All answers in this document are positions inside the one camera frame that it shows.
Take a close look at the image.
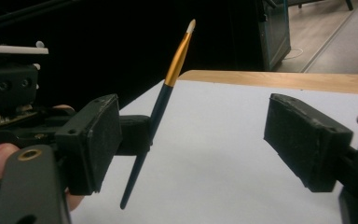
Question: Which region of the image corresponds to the glass-fronted dark cabinet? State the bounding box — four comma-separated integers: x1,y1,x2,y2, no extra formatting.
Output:
255,0,292,72

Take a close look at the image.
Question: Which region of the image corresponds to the dark paintbrush with gold ferrule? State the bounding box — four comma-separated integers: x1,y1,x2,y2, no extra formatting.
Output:
119,19,197,210

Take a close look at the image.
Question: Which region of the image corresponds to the white table mat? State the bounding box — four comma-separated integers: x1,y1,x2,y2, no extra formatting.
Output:
69,78,358,224

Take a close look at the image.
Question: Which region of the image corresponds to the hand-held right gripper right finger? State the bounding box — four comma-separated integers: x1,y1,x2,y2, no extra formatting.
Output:
263,92,354,193

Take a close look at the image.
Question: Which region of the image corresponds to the dark chair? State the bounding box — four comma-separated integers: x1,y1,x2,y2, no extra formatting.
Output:
296,0,355,12

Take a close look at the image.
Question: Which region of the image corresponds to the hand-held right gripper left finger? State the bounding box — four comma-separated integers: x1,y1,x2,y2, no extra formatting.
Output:
54,93,123,197

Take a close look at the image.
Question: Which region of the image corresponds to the white cable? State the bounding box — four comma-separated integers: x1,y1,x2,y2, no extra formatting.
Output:
282,47,305,61

